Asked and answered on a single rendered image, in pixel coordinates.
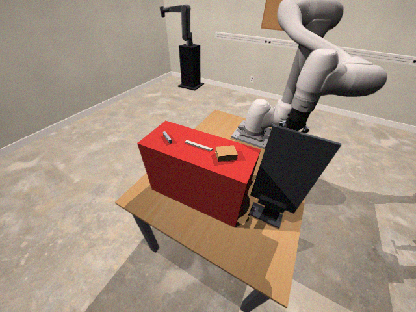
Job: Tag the small tan cardboard box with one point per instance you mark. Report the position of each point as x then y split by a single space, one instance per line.
226 153

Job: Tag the red tool chest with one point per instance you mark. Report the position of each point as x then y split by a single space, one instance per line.
188 171

